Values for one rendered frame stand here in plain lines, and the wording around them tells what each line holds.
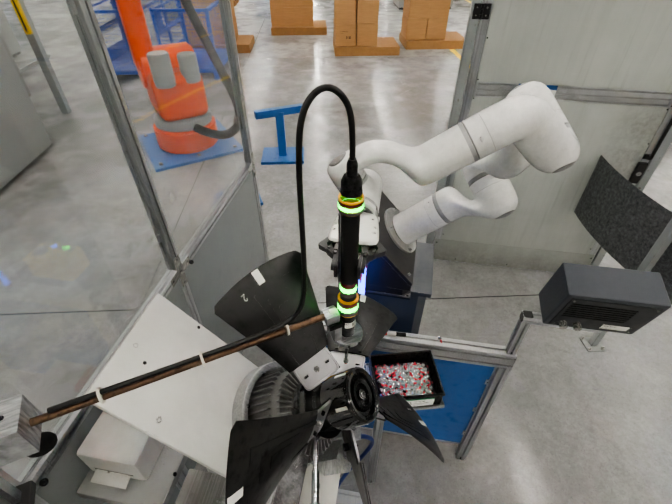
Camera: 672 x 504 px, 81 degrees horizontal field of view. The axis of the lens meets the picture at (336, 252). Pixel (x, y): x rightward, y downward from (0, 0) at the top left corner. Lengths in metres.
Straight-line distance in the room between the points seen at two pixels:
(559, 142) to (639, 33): 1.65
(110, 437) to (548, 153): 1.28
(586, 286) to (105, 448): 1.35
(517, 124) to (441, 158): 0.16
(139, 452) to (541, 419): 1.94
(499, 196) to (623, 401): 1.70
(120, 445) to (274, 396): 0.47
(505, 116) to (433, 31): 8.08
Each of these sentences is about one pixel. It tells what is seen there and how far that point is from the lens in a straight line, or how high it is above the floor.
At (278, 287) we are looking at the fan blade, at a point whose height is 1.41.
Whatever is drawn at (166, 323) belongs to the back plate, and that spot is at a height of 1.32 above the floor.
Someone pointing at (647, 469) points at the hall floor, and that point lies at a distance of 2.62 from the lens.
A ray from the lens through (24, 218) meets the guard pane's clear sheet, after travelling 1.10.
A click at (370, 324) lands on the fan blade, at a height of 1.17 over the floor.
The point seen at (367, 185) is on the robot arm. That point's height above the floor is 1.55.
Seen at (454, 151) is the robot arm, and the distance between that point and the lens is 0.88.
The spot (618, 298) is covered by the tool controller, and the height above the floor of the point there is 1.23.
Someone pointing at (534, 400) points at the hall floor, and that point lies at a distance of 2.54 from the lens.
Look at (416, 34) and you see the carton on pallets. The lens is 8.86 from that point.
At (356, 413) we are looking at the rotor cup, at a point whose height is 1.24.
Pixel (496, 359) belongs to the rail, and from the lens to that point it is 1.54.
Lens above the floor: 2.02
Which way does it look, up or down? 41 degrees down
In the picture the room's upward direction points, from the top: straight up
